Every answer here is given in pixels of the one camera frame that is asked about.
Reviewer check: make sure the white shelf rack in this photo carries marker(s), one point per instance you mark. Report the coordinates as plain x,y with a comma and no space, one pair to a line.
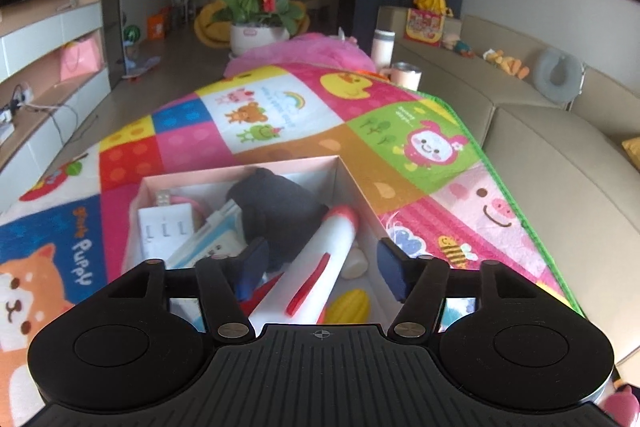
179,2

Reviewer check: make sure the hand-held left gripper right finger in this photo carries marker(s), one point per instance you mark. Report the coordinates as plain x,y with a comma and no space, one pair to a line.
392,272

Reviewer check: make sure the yellow ridged toy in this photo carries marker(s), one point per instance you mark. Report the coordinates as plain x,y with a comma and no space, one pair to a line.
350,304

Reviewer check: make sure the pink plush toy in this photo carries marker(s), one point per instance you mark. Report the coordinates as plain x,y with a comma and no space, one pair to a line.
622,404

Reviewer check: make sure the yellow plush seat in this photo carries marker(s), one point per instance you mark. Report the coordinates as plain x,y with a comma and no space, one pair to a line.
210,29

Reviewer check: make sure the watermelon ball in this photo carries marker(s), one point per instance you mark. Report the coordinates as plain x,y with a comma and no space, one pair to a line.
131,33

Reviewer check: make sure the grey neck pillow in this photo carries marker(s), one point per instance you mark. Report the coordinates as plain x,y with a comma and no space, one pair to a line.
547,77

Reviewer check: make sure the pink white mug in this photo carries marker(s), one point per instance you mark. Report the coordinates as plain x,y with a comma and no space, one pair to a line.
406,77

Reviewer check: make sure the colourful cartoon play mat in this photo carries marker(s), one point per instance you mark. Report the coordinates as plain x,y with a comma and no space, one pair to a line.
280,107

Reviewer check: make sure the white flower pot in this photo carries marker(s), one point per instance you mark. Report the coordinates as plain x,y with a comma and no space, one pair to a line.
255,39

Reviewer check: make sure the orange box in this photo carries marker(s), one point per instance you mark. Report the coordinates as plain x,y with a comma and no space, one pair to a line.
157,26

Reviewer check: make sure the black plush cat toy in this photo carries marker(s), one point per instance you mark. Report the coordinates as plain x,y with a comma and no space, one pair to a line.
280,207

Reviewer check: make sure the white thermos bottle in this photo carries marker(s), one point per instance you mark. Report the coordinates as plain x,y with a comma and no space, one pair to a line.
383,49

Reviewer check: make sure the pink blanket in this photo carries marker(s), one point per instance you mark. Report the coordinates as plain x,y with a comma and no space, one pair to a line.
300,52

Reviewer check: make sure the pink gift box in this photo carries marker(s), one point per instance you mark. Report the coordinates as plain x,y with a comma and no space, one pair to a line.
350,197

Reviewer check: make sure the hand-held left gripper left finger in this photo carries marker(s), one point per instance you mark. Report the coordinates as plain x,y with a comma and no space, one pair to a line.
252,264

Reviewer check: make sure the white red rocket toy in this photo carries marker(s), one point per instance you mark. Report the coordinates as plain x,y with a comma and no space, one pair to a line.
325,247

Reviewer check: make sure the small plush toy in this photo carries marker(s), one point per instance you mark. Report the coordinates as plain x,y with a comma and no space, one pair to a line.
457,45

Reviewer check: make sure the white wooden television cabinet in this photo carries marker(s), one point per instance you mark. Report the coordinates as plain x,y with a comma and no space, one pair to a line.
50,27

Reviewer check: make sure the cream round toy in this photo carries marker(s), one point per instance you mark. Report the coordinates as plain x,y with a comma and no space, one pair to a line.
356,266

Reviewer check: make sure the orange yellow plush toy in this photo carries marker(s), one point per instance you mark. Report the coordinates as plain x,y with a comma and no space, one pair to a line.
507,64

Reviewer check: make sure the white power strip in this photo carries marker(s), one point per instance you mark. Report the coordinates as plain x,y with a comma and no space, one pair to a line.
165,227

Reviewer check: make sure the colourful gift bag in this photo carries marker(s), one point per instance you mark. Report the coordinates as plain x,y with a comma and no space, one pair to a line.
425,27

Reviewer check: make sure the pink shopping bag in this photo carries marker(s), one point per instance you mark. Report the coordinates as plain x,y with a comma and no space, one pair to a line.
79,61

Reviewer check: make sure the beige sofa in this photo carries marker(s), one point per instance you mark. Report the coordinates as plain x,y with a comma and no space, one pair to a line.
550,167

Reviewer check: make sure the yellow cushion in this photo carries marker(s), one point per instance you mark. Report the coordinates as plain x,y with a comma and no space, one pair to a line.
632,152

